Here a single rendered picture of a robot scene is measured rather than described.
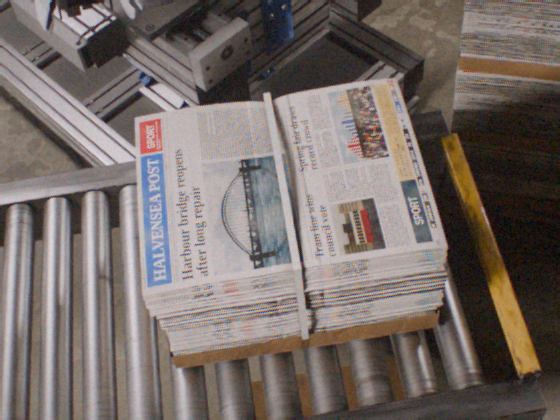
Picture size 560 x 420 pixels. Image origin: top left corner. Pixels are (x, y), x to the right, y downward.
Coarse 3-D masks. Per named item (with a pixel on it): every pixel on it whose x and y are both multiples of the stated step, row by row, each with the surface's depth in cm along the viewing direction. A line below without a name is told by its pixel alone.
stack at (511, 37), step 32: (480, 0) 154; (512, 0) 152; (544, 0) 150; (480, 32) 160; (512, 32) 158; (544, 32) 156; (544, 64) 164; (480, 96) 174; (512, 96) 172; (544, 96) 170; (480, 128) 183; (512, 128) 181; (544, 128) 178; (480, 160) 193; (512, 160) 190; (544, 160) 188; (512, 192) 200; (544, 192) 197; (448, 224) 217
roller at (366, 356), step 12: (348, 348) 116; (360, 348) 114; (372, 348) 114; (360, 360) 113; (372, 360) 113; (384, 360) 114; (360, 372) 112; (372, 372) 112; (384, 372) 112; (360, 384) 112; (372, 384) 111; (384, 384) 111; (360, 396) 111; (372, 396) 110; (384, 396) 110
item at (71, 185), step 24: (432, 120) 137; (432, 144) 138; (96, 168) 137; (120, 168) 137; (432, 168) 143; (0, 192) 136; (24, 192) 135; (48, 192) 135; (72, 192) 134; (0, 216) 136; (0, 240) 142
